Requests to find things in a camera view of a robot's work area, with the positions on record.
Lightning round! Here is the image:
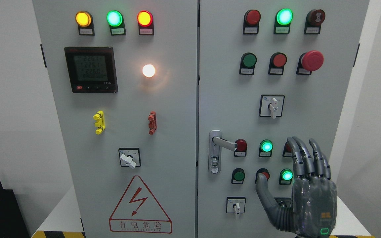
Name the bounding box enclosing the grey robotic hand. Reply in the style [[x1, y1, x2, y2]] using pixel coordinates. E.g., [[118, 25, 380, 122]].
[[255, 137, 338, 238]]

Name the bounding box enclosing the silver door handle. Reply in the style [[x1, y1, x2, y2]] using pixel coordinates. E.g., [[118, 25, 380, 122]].
[[209, 130, 237, 174]]

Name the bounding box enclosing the grey right cabinet door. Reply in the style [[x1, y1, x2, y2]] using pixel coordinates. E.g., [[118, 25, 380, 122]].
[[198, 0, 369, 238]]

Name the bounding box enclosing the grey cabinet door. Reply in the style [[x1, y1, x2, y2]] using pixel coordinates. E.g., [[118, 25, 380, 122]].
[[198, 0, 369, 238], [33, 0, 198, 238]]

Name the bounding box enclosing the grey left cabinet door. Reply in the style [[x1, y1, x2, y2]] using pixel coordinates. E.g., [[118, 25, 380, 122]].
[[33, 0, 198, 238]]

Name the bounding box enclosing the green lit button lower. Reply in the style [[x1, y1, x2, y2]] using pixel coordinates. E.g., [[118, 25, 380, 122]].
[[279, 169, 293, 185]]

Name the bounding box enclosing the red push button lower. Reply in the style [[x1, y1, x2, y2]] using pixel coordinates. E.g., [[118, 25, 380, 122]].
[[255, 168, 270, 183]]

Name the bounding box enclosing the red push button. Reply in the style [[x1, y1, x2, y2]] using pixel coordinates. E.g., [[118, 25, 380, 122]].
[[269, 52, 287, 75], [255, 168, 270, 183]]

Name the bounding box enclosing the dark red indicator middle right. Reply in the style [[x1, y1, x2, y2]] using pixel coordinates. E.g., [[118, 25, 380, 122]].
[[282, 142, 292, 158]]

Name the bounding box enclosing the dark red indicator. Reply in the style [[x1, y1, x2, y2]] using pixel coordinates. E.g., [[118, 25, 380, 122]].
[[242, 9, 261, 35], [282, 142, 292, 158], [234, 139, 247, 157]]

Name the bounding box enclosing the green indicator light middle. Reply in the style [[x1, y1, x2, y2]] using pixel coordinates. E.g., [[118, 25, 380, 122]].
[[258, 139, 274, 158]]

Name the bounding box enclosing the green indicator light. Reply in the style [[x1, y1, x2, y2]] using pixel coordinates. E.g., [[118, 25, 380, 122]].
[[106, 10, 126, 36], [274, 9, 293, 34], [258, 139, 274, 158]]

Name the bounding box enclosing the green push button lower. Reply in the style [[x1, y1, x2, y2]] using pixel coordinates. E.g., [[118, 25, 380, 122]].
[[231, 168, 245, 185]]

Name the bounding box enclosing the green push button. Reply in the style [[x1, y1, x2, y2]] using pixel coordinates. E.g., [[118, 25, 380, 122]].
[[231, 168, 245, 185], [239, 52, 257, 75]]

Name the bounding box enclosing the dark red indicator middle left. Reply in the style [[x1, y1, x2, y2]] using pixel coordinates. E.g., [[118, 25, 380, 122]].
[[234, 139, 247, 157]]

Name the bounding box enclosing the red emergency stop button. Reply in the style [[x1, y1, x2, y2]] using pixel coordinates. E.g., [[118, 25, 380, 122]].
[[296, 50, 324, 75]]

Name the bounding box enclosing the red push button upper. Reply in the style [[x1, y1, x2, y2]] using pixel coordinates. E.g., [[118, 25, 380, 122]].
[[269, 52, 287, 75]]

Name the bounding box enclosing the green push button upper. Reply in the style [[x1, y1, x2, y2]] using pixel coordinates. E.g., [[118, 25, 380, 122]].
[[239, 52, 257, 75]]

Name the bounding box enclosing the red high voltage warning sticker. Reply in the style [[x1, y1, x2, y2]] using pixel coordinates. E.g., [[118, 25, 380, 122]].
[[109, 175, 172, 234]]

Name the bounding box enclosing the red terminal clip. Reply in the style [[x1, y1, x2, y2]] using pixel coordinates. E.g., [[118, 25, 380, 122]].
[[148, 111, 157, 135]]

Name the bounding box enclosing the red black buzzer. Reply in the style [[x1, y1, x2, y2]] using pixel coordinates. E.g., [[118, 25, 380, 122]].
[[304, 9, 325, 34]]

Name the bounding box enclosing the green indicator light top right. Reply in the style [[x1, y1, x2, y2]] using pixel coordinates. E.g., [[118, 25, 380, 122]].
[[274, 9, 293, 34]]

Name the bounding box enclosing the dark red indicator top right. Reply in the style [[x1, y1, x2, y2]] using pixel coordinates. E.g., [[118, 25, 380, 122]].
[[242, 9, 261, 35]]

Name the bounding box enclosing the white glowing indicator light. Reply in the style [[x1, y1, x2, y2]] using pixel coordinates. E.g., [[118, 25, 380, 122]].
[[142, 64, 156, 78]]

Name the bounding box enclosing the yellow terminal clip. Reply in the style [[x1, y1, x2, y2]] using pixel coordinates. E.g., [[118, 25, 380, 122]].
[[93, 110, 106, 135]]

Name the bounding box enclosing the white platform base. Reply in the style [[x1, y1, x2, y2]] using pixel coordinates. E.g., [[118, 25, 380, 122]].
[[32, 186, 372, 238]]

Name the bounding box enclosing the red lit indicator light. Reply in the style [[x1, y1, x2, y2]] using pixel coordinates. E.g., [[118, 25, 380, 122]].
[[137, 10, 154, 35]]

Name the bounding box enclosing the black digital power meter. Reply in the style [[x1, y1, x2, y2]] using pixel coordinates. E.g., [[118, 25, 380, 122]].
[[64, 46, 118, 94]]

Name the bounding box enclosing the green indicator light top left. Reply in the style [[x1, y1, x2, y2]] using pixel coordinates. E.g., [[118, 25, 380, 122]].
[[106, 10, 126, 36]]

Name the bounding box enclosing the yellow indicator light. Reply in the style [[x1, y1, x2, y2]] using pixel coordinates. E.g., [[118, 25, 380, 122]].
[[75, 11, 94, 36]]

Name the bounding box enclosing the black box with antenna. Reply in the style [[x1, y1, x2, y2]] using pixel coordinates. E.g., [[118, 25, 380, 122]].
[[0, 181, 30, 238]]

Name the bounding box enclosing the black rotary switch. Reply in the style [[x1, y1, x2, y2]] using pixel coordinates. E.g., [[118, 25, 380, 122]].
[[274, 197, 292, 207]]

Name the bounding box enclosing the white selector switch lower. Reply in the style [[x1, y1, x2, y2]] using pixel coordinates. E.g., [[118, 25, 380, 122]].
[[226, 196, 246, 219]]

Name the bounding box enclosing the white selector switch upper right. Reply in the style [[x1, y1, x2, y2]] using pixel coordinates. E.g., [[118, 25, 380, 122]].
[[259, 95, 285, 119]]

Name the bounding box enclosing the left door white selector switch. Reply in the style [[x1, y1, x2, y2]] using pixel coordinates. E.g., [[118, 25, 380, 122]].
[[118, 148, 142, 169]]

